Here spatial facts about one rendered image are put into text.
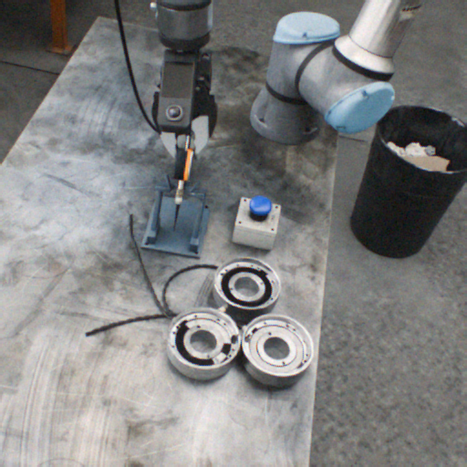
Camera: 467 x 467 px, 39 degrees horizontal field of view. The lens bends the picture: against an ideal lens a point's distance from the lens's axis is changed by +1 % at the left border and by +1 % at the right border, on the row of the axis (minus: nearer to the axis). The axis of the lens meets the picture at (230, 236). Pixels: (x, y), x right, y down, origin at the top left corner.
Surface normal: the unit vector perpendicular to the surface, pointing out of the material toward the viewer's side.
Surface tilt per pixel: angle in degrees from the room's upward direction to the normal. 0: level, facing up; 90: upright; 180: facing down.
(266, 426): 0
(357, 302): 0
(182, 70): 31
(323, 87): 74
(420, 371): 0
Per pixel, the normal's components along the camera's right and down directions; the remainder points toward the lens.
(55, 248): 0.13, -0.68
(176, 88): 0.00, -0.22
